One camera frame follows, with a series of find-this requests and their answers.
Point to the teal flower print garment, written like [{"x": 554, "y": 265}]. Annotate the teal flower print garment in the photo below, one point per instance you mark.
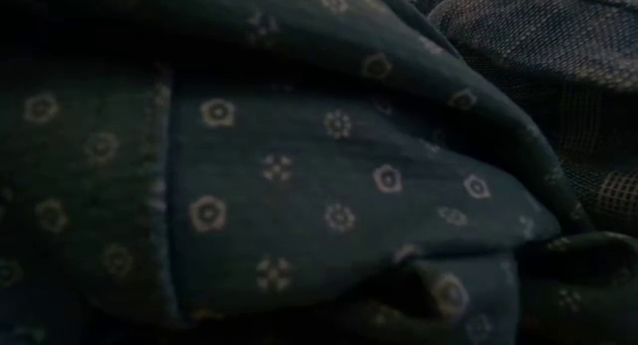
[{"x": 299, "y": 185}]

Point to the dark grey garment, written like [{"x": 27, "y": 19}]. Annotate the dark grey garment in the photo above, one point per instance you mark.
[{"x": 573, "y": 61}]

